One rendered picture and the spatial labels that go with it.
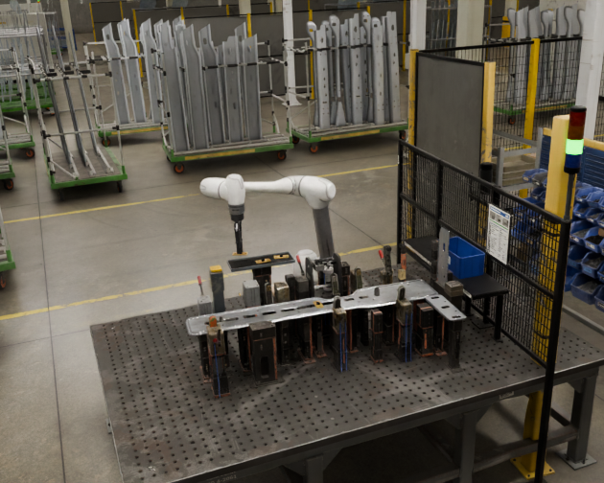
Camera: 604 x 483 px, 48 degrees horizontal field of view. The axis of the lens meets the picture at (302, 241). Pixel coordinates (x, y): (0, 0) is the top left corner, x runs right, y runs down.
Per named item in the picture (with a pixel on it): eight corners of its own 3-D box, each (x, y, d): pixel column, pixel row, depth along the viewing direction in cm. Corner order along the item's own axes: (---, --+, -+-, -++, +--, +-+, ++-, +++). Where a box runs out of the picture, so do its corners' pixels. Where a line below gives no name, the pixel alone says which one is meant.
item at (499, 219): (506, 266, 366) (511, 213, 355) (485, 252, 386) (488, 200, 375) (510, 266, 366) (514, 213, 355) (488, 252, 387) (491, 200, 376)
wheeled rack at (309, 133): (309, 155, 1086) (305, 41, 1023) (285, 143, 1173) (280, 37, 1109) (411, 140, 1155) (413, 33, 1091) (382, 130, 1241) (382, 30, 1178)
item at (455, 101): (491, 298, 585) (507, 61, 513) (477, 302, 581) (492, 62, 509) (412, 247, 702) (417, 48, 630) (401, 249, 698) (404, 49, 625)
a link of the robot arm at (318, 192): (326, 275, 449) (355, 282, 437) (313, 287, 438) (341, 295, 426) (309, 170, 411) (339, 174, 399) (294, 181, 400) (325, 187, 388)
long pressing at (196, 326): (190, 339, 337) (189, 336, 337) (184, 319, 358) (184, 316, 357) (441, 296, 372) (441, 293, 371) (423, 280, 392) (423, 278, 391)
